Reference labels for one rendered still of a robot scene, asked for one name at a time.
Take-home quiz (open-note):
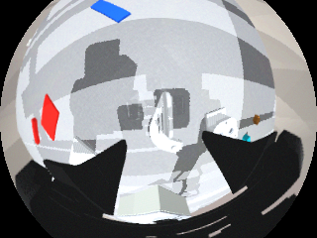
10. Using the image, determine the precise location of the red rectangular bar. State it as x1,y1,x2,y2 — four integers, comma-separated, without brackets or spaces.
32,118,40,144

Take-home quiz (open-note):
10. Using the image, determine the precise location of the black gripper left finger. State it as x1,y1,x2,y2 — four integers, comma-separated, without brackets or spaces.
43,139,128,215

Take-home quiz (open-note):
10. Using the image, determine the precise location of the cyan rectangular block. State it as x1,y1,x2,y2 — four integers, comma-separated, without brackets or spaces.
242,134,251,142

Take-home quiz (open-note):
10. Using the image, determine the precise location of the small brown block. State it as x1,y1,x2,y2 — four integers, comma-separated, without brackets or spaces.
253,115,261,124

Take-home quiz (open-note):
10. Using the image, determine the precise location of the blue flat bar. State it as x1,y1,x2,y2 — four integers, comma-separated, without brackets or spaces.
91,0,131,23

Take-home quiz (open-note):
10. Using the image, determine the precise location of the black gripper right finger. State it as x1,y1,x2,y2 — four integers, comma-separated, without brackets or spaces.
202,131,277,193

